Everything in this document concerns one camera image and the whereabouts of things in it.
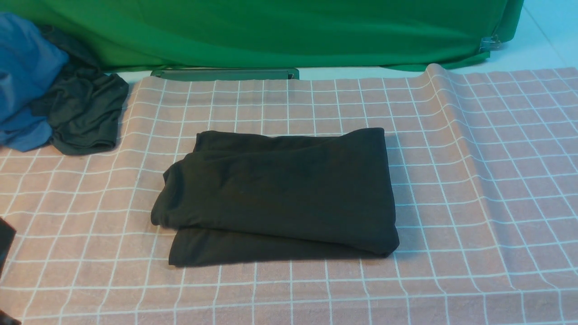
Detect gray long-sleeved shirt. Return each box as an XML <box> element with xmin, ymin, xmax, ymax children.
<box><xmin>151</xmin><ymin>128</ymin><xmax>399</xmax><ymax>267</ymax></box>

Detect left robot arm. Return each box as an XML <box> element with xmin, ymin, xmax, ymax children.
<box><xmin>0</xmin><ymin>218</ymin><xmax>22</xmax><ymax>325</ymax></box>

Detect metal backdrop bar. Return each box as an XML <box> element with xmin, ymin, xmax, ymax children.
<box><xmin>150</xmin><ymin>68</ymin><xmax>299</xmax><ymax>82</ymax></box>

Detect pink grid table mat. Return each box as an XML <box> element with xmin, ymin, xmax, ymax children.
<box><xmin>0</xmin><ymin>65</ymin><xmax>578</xmax><ymax>325</ymax></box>

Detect green backdrop cloth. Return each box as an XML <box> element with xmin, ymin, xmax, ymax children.
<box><xmin>1</xmin><ymin>0</ymin><xmax>524</xmax><ymax>71</ymax></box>

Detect dark gray garment pile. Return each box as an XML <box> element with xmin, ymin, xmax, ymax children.
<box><xmin>30</xmin><ymin>25</ymin><xmax>129</xmax><ymax>156</ymax></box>

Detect metal binder clip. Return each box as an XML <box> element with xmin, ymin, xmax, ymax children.
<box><xmin>479</xmin><ymin>35</ymin><xmax>502</xmax><ymax>53</ymax></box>

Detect blue cloth pile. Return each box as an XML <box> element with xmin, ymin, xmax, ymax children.
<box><xmin>0</xmin><ymin>12</ymin><xmax>70</xmax><ymax>152</ymax></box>

